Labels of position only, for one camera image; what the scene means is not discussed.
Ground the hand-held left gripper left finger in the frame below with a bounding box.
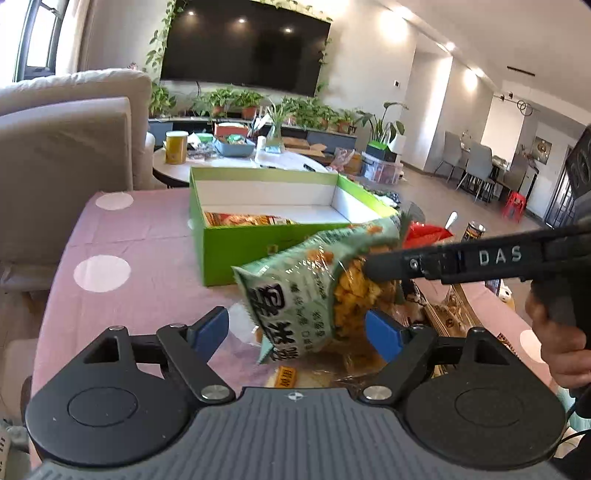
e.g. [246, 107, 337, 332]
[81, 307, 236, 403]

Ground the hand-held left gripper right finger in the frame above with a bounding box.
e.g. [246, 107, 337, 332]
[359, 309, 509, 403]

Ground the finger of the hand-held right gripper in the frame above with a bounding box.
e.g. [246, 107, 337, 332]
[364, 247, 444, 283]

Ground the red chip bag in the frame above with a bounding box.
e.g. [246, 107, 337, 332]
[403, 222, 455, 251]

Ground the green cardboard box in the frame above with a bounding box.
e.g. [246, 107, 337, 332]
[188, 166, 400, 288]

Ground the green snack bag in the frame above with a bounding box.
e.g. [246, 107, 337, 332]
[232, 217, 411, 365]

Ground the person's right hand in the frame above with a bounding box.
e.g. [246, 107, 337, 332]
[526, 277, 591, 393]

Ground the red plastic stool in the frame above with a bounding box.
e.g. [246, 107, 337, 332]
[502, 191, 528, 223]

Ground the clear wrapped snack packet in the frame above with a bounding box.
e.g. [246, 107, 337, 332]
[402, 279, 483, 340]

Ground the clear bread packet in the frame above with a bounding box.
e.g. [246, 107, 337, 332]
[265, 364, 334, 389]

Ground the grey dining chair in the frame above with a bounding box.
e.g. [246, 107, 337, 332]
[433, 130, 463, 179]
[456, 140, 496, 202]

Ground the clear storage bin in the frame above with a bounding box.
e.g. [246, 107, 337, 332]
[360, 154, 403, 186]

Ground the orange yellow snack packet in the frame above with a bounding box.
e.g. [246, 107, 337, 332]
[204, 211, 296, 228]

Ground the pink dotted table cover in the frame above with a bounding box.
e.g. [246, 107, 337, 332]
[30, 189, 555, 407]

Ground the green black box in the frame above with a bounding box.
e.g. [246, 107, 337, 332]
[366, 142, 399, 163]

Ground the large leaf potted plant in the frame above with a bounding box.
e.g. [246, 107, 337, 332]
[358, 102, 410, 145]

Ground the dark television cabinet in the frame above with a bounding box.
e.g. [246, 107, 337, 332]
[148, 115, 362, 149]

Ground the open cardboard box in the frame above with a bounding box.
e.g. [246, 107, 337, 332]
[281, 135, 327, 156]

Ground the potted green plant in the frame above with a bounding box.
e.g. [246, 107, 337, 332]
[235, 90, 265, 120]
[294, 96, 339, 131]
[337, 108, 359, 135]
[202, 87, 237, 119]
[149, 82, 177, 117]

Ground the glass vase with green plant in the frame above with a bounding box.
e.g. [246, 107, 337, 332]
[264, 102, 297, 154]

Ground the pile of clear wrappers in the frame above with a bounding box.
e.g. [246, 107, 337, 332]
[187, 131, 218, 161]

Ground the blue tray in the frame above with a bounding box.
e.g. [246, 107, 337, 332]
[213, 135, 256, 158]

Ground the yellow canister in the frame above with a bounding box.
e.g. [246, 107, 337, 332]
[165, 130, 189, 165]

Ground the orange box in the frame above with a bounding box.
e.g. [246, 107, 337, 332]
[213, 122, 250, 138]

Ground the hanging green vine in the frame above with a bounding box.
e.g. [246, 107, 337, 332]
[316, 39, 334, 95]
[144, 0, 186, 80]

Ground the beige sofa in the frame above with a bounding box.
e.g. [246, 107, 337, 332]
[0, 68, 158, 333]

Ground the window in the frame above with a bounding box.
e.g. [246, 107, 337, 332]
[13, 0, 71, 85]

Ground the framed wall picture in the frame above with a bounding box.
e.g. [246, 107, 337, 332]
[531, 136, 553, 165]

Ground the black wall television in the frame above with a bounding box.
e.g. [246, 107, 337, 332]
[159, 0, 332, 97]

